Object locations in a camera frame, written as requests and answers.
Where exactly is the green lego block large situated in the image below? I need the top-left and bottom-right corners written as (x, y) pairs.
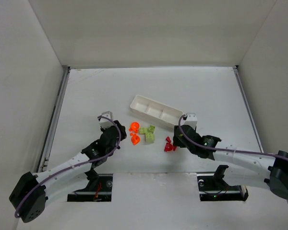
top-left (145, 132), bottom-right (155, 143)

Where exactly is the green lego block small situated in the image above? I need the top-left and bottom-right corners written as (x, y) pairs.
top-left (147, 125), bottom-right (156, 133)

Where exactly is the metal rail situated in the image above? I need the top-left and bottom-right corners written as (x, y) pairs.
top-left (34, 66), bottom-right (71, 173)
top-left (232, 66), bottom-right (264, 152)

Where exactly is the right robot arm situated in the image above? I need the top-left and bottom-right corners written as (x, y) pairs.
top-left (173, 125), bottom-right (288, 200)

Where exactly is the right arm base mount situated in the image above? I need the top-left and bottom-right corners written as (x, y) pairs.
top-left (197, 165), bottom-right (249, 202)

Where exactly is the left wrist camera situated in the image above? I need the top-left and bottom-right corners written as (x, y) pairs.
top-left (98, 111), bottom-right (113, 129)

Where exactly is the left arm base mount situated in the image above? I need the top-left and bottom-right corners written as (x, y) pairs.
top-left (67, 173), bottom-right (113, 203)

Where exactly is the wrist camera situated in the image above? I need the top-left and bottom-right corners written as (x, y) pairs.
top-left (182, 113), bottom-right (198, 129)
top-left (98, 111), bottom-right (113, 129)

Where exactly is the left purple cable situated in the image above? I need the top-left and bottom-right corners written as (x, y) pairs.
top-left (14, 115), bottom-right (122, 218)

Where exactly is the green lego plate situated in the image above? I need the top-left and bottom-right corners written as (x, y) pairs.
top-left (138, 127), bottom-right (148, 135)

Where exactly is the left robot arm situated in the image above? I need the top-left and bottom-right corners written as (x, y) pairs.
top-left (9, 119), bottom-right (127, 223)

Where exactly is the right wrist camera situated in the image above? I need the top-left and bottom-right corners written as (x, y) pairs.
top-left (182, 113), bottom-right (198, 129)

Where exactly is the left metal rail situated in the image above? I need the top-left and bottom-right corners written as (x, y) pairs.
top-left (34, 66), bottom-right (71, 173)

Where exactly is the red lego arch piece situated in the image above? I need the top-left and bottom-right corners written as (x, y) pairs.
top-left (164, 143), bottom-right (173, 152)

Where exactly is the orange round lego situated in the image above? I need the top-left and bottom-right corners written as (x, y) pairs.
top-left (131, 134), bottom-right (141, 145)
top-left (129, 122), bottom-right (140, 133)

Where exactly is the right metal rail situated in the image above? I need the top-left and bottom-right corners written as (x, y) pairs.
top-left (232, 66), bottom-right (264, 152)

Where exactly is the white three-compartment tray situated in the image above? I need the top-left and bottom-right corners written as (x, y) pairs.
top-left (130, 95), bottom-right (183, 128)

